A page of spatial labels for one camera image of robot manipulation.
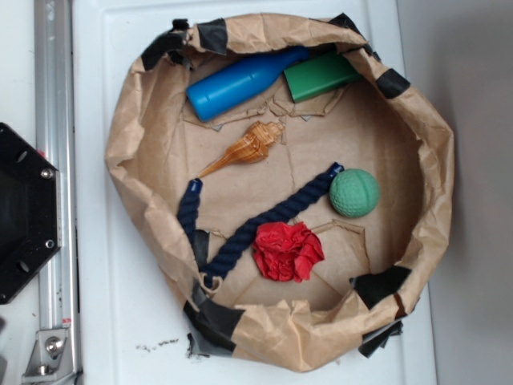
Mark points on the brown paper bag bin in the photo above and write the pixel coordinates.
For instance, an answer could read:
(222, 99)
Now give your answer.
(375, 267)

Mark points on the orange spiral seashell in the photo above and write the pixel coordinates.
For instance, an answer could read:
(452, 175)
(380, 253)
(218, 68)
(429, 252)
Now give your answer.
(253, 146)

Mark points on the red crumpled paper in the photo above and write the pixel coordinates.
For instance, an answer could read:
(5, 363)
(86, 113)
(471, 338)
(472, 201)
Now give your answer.
(285, 252)

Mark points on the green dimpled ball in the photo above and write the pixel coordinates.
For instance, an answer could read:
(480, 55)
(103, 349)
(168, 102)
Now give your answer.
(354, 193)

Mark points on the blue plastic bottle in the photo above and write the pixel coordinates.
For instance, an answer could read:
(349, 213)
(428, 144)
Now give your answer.
(239, 82)

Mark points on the green rectangular block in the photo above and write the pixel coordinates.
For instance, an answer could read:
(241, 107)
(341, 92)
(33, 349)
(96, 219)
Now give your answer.
(319, 75)

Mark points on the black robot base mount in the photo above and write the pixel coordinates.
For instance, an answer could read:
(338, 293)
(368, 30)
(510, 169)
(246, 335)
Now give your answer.
(29, 213)

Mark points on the aluminium extrusion rail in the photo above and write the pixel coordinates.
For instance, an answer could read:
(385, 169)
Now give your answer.
(58, 280)

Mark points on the metal corner bracket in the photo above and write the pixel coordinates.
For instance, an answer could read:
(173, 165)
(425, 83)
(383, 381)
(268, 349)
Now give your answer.
(51, 360)

